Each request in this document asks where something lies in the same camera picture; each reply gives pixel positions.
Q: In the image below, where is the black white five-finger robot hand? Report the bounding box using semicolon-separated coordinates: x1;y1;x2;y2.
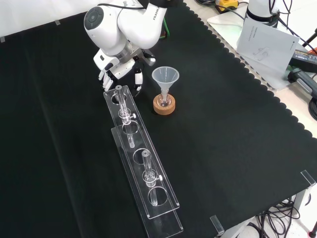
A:
93;49;157;92

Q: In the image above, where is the clear plastic funnel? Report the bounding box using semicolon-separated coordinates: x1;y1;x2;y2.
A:
151;66;180;100

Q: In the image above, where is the clear acrylic funnel stand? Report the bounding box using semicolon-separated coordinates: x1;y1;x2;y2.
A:
103;85;184;238

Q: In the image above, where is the small round-bottom glass flask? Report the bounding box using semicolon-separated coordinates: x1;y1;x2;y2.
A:
159;91;172;107

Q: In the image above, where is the black bench cloth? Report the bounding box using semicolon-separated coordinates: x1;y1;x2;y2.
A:
0;0;317;238

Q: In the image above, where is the yellow stop button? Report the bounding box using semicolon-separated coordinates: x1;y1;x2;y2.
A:
214;0;239;12

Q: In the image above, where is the pale white board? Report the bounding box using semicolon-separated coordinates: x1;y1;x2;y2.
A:
236;18;301;73

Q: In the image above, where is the clear cloth clamp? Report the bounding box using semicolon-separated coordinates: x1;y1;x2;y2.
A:
209;215;225;237
300;170;317;189

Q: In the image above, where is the black power supply box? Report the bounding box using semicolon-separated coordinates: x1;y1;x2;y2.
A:
291;49;317;66

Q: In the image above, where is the black tripod leg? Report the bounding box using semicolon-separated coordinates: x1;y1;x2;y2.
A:
301;27;317;48

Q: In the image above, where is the cork ring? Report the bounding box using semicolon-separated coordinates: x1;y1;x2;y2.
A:
153;95;177;116

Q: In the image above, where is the green cable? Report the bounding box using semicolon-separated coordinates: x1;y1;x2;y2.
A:
161;17;172;40

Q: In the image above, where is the black green handle tool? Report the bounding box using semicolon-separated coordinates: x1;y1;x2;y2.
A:
287;65;317;100

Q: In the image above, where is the coiled black cable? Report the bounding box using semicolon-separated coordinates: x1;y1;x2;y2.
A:
308;97;317;120

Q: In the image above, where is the bundle of black floor cables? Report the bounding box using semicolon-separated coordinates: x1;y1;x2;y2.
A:
247;195;317;238

